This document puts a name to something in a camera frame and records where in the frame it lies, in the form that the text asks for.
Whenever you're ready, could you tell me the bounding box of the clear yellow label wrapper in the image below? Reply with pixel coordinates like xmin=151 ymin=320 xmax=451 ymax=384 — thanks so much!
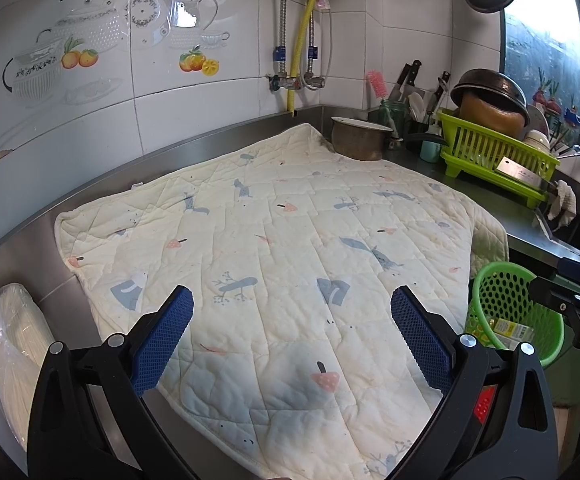
xmin=490 ymin=317 xmax=536 ymax=351

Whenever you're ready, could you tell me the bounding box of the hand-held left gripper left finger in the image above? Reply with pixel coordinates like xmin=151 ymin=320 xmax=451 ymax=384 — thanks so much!
xmin=27 ymin=285 xmax=195 ymax=480

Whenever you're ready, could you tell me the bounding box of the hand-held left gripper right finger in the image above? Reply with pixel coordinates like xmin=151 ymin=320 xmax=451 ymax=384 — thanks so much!
xmin=391 ymin=285 xmax=560 ymax=480

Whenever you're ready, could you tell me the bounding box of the white rag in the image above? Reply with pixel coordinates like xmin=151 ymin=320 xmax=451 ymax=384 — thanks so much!
xmin=545 ymin=180 xmax=577 ymax=228

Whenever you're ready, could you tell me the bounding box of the corrugated metal hose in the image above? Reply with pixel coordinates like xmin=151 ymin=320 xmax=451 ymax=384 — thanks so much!
xmin=308 ymin=20 xmax=319 ymax=78
xmin=279 ymin=0 xmax=289 ymax=78

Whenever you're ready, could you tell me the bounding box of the white bowl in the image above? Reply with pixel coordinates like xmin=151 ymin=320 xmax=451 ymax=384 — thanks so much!
xmin=522 ymin=129 xmax=552 ymax=153

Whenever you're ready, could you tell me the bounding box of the clear bag of white sheets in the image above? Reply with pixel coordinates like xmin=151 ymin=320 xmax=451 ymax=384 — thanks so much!
xmin=0 ymin=254 xmax=58 ymax=456

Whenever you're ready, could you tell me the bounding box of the black handled knife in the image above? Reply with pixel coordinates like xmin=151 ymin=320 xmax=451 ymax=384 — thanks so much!
xmin=406 ymin=60 xmax=423 ymax=96
xmin=387 ymin=62 xmax=413 ymax=103

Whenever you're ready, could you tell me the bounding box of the metal pot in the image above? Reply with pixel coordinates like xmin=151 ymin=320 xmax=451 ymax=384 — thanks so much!
xmin=331 ymin=116 xmax=445 ymax=162

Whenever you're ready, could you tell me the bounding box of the green glass jar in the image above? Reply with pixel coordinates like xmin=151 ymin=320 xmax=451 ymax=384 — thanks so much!
xmin=379 ymin=99 xmax=408 ymax=138

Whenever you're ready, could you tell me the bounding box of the pink bottle brush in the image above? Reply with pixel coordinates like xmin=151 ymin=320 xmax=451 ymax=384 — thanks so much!
xmin=367 ymin=70 xmax=398 ymax=133

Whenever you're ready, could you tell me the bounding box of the green plastic basket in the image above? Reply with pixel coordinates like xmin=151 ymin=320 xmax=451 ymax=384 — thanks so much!
xmin=464 ymin=260 xmax=567 ymax=368

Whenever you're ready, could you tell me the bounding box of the teal cup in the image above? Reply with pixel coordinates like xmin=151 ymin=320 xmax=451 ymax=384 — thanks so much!
xmin=420 ymin=137 xmax=443 ymax=163

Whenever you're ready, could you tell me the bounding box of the thin clear tube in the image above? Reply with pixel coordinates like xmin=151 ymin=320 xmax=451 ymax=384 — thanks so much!
xmin=320 ymin=0 xmax=334 ymax=80

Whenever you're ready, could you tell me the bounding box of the dark metal wok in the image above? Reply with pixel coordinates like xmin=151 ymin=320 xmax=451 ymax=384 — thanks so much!
xmin=450 ymin=68 xmax=532 ymax=128

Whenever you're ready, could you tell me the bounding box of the cleaver blade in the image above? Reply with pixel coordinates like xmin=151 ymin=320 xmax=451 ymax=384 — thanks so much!
xmin=495 ymin=156 xmax=546 ymax=190

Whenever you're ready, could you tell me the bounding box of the green dish rack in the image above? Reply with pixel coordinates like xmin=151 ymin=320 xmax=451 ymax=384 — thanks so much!
xmin=436 ymin=108 xmax=561 ymax=208

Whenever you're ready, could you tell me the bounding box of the steel sink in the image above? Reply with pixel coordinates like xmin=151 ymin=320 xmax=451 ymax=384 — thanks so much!
xmin=532 ymin=207 xmax=580 ymax=266

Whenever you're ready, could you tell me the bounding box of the brown bowl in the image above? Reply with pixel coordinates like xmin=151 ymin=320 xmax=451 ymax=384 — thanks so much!
xmin=459 ymin=91 xmax=526 ymax=136

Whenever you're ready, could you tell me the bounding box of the yellow gas hose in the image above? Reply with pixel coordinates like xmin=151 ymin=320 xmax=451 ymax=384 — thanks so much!
xmin=286 ymin=0 xmax=327 ymax=111

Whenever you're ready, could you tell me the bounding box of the cream printed quilted blanket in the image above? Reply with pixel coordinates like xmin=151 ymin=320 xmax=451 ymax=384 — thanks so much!
xmin=54 ymin=122 xmax=511 ymax=478

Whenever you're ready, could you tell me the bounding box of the window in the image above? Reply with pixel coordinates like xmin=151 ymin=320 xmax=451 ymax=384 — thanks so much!
xmin=500 ymin=0 xmax=580 ymax=153

